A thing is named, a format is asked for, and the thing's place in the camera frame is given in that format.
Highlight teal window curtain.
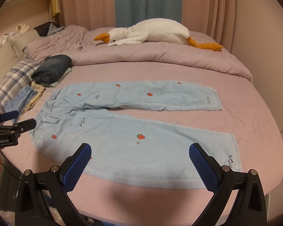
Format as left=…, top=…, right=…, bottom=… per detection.
left=114, top=0, right=182, bottom=27

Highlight small white plush toy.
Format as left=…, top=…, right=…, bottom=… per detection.
left=0, top=24, right=30, bottom=48

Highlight light blue strawberry pants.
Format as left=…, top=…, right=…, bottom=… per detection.
left=31, top=81, right=241, bottom=189

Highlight beige bed pillow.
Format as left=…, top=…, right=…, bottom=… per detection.
left=9, top=29, right=41, bottom=59

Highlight folded cream patterned garment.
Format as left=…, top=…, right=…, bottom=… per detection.
left=22, top=81, right=45, bottom=114

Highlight white goose plush toy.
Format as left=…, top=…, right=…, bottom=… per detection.
left=94, top=18, right=223, bottom=52

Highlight folded mint green garment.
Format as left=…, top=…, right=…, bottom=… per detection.
left=46, top=68, right=72, bottom=87

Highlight pink window curtain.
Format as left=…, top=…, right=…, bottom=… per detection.
left=58, top=0, right=236, bottom=50

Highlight folded blue denim garment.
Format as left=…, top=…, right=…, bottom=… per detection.
left=4, top=85, right=34, bottom=124

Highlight folded dark denim jeans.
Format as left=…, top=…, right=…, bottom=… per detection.
left=32, top=55, right=72, bottom=86

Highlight dark clothes pile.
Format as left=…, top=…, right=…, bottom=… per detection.
left=34, top=21, right=65, bottom=37

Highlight lilac quilted duvet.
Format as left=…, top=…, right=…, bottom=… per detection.
left=25, top=25, right=253, bottom=82

